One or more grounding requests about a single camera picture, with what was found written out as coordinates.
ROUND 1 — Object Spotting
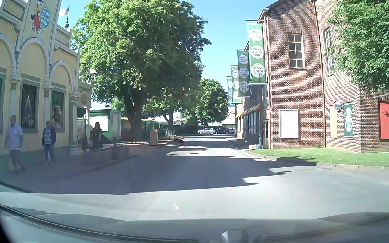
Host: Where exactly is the grass verge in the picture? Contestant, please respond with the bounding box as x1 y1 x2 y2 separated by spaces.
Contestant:
249 147 389 168

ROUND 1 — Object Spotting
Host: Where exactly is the paved pavement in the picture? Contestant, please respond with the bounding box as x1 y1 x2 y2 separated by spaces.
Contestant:
0 136 185 191

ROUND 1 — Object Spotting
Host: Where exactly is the red brick building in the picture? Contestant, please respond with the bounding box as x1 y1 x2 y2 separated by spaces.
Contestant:
235 0 389 154

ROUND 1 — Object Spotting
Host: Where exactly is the car's own bonnet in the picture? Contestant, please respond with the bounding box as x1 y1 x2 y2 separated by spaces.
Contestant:
0 202 389 243

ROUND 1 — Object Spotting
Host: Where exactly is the large green tree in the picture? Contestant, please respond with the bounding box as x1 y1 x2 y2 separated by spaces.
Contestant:
71 0 211 142

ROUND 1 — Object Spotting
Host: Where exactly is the person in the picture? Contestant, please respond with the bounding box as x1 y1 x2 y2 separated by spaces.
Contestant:
90 122 103 151
41 120 57 166
4 115 24 173

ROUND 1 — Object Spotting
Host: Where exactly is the grey asphalt road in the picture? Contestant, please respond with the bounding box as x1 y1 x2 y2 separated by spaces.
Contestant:
0 135 389 221

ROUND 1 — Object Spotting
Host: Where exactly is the green kiosk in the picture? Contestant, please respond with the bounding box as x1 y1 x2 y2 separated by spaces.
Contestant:
88 109 122 143

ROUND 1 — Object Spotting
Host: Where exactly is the yellow arched building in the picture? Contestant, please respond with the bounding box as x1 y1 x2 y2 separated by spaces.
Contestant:
0 0 92 157

